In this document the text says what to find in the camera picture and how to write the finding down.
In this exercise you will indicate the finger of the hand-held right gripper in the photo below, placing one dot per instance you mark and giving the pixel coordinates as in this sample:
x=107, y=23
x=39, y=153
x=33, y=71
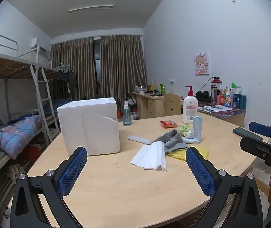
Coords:
x=254, y=146
x=260, y=128

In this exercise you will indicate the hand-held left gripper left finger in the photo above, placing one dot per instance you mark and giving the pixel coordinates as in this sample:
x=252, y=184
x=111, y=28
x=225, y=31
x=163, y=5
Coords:
x=72, y=168

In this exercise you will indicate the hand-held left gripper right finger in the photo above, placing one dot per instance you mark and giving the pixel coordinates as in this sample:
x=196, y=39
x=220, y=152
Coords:
x=200, y=171

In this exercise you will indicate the yellow cloth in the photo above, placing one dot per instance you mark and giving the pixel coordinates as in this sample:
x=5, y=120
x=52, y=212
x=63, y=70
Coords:
x=203, y=152

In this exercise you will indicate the grey sock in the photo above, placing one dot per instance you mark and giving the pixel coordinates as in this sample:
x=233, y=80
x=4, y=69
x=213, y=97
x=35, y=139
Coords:
x=173, y=140

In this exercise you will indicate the blue face mask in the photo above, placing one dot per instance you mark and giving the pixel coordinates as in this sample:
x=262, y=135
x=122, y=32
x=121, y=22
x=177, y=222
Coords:
x=196, y=128

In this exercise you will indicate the white foam box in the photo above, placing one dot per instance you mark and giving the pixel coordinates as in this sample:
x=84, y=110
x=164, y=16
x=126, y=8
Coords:
x=88, y=123

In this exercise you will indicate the white tissue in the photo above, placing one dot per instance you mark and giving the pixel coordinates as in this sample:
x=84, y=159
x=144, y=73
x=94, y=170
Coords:
x=149, y=156

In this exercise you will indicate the black phone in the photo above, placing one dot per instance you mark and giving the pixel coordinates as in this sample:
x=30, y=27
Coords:
x=242, y=131

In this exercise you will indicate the desk with red patterned cover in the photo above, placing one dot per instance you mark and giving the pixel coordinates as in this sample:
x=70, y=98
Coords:
x=235, y=118

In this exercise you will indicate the row of toiletry bottles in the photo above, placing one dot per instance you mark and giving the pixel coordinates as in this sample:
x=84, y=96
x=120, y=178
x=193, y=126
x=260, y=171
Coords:
x=235, y=99

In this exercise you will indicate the red cloth bundle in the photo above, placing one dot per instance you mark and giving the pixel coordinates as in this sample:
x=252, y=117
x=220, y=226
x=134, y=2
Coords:
x=32, y=153

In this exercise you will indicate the green snack packet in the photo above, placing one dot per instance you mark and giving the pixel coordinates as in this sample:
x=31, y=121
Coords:
x=185, y=130

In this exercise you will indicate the printed paper sheet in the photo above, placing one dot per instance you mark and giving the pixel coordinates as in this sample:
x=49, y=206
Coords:
x=215, y=108

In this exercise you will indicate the red snack packet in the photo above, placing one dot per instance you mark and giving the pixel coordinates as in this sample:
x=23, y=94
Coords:
x=168, y=123

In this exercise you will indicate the beige cloth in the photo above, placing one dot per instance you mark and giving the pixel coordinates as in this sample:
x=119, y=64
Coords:
x=14, y=173

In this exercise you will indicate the red-capped thermos bottle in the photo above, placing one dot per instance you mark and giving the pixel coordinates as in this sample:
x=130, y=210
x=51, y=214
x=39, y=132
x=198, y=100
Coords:
x=215, y=87

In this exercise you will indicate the blue plaid mattress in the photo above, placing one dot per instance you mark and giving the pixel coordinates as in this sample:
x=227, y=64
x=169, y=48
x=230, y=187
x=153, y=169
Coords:
x=57, y=105

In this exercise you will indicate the white pump lotion bottle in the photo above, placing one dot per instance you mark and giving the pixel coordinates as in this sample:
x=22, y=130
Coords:
x=190, y=106

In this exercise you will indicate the black headphones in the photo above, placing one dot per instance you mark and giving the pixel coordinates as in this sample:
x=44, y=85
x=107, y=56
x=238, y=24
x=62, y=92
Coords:
x=203, y=96

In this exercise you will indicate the blue patterned blanket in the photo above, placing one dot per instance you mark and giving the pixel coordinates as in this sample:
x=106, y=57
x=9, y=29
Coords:
x=14, y=133

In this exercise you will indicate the white bed ladder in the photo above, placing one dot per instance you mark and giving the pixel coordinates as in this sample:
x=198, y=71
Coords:
x=46, y=104

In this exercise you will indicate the pale grey flat strip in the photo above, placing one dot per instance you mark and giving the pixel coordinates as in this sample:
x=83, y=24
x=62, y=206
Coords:
x=139, y=139

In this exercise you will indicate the orange bag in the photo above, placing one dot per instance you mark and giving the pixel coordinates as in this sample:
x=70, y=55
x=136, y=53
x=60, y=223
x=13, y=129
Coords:
x=119, y=114

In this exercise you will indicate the wooden chair with smiley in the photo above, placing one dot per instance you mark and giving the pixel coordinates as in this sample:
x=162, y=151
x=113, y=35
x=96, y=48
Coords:
x=171, y=104

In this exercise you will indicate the clear spray bottle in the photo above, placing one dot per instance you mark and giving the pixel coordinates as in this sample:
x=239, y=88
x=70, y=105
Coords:
x=127, y=116

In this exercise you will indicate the light wooden desk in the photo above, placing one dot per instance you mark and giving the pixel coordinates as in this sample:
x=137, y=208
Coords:
x=149, y=104

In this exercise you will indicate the dark hanging clothes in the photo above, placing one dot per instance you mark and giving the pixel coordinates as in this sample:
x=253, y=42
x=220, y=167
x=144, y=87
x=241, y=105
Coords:
x=66, y=80

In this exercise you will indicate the green plastic item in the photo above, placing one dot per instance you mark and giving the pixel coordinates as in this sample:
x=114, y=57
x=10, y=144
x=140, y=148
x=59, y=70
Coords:
x=162, y=88

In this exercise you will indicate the yellow box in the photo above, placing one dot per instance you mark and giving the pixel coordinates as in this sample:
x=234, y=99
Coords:
x=152, y=88

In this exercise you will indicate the brown curtain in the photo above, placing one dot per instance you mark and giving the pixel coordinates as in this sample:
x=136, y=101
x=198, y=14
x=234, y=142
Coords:
x=123, y=68
x=72, y=71

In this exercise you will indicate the pale clothes hanger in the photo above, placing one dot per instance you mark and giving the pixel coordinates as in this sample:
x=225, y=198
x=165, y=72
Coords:
x=64, y=68

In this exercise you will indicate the white air conditioner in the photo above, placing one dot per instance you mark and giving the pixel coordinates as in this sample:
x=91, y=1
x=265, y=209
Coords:
x=37, y=44

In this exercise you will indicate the ceiling tube light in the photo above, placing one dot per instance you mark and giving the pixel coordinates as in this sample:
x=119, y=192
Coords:
x=90, y=8

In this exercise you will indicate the wall poster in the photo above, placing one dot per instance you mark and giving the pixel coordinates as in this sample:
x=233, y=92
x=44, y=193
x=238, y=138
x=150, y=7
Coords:
x=202, y=64

